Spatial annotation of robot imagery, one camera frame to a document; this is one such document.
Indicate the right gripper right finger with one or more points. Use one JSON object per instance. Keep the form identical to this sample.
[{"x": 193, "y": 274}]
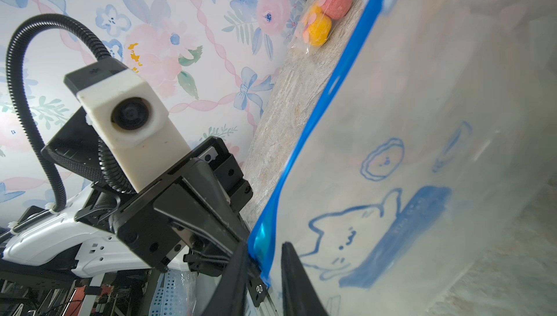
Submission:
[{"x": 299, "y": 296}]

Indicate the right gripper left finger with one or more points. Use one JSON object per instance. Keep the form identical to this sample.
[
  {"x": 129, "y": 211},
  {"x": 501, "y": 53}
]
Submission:
[{"x": 230, "y": 295}]

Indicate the blue zipper clear bag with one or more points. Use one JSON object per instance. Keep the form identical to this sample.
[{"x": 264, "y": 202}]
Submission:
[{"x": 437, "y": 126}]

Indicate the pink zipper clear bag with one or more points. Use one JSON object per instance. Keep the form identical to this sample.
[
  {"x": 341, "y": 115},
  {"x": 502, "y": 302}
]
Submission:
[{"x": 297, "y": 41}]

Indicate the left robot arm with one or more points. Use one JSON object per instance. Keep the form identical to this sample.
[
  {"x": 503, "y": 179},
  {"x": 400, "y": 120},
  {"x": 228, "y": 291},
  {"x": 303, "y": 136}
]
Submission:
[{"x": 50, "y": 249}]

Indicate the pink peach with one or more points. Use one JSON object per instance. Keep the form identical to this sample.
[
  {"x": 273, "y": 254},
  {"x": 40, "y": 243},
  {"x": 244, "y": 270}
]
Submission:
[{"x": 335, "y": 9}]

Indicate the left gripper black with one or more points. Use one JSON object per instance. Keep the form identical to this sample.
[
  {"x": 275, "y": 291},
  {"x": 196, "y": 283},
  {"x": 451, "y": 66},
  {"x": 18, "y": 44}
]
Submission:
[{"x": 190, "y": 213}]

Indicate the yellow peach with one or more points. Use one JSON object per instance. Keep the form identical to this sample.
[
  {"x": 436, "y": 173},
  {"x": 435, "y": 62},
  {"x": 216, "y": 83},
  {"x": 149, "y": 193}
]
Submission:
[{"x": 317, "y": 26}]

